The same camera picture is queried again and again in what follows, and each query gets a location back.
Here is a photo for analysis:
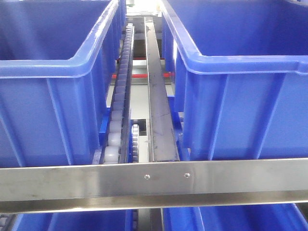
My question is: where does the large blue bin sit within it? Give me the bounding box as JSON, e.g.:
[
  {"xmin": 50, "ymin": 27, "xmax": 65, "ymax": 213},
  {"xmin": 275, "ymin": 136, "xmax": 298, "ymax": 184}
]
[
  {"xmin": 0, "ymin": 0, "xmax": 125, "ymax": 167},
  {"xmin": 162, "ymin": 0, "xmax": 308, "ymax": 160}
]

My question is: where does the steel divider rail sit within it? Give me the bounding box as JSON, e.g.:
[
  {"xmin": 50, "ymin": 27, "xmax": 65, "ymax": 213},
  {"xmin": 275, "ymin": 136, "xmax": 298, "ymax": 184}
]
[{"xmin": 144, "ymin": 17, "xmax": 180, "ymax": 162}]

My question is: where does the large blue bin left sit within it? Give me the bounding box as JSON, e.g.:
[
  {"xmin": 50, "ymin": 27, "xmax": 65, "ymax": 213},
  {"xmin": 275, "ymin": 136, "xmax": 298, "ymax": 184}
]
[{"xmin": 0, "ymin": 0, "xmax": 125, "ymax": 167}]

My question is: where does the large blue bin right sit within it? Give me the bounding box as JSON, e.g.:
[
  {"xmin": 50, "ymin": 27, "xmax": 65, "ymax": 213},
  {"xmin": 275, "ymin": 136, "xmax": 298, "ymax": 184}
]
[{"xmin": 162, "ymin": 0, "xmax": 308, "ymax": 160}]

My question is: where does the lower blue bin left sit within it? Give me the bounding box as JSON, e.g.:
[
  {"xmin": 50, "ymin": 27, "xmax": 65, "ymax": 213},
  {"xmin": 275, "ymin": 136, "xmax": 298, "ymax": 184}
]
[{"xmin": 12, "ymin": 210, "xmax": 133, "ymax": 231}]

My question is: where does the lower blue bin right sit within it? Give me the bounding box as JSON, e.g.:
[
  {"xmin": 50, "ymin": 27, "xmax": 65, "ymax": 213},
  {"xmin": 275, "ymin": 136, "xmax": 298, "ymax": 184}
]
[{"xmin": 163, "ymin": 204, "xmax": 308, "ymax": 231}]

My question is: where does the steel front rail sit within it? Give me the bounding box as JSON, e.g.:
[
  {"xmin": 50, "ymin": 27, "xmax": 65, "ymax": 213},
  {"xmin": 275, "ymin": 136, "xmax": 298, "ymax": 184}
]
[{"xmin": 0, "ymin": 158, "xmax": 308, "ymax": 213}]

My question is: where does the white roller track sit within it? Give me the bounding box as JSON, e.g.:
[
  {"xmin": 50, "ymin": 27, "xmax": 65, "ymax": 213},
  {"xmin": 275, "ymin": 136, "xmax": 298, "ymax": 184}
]
[{"xmin": 101, "ymin": 23, "xmax": 134, "ymax": 165}]

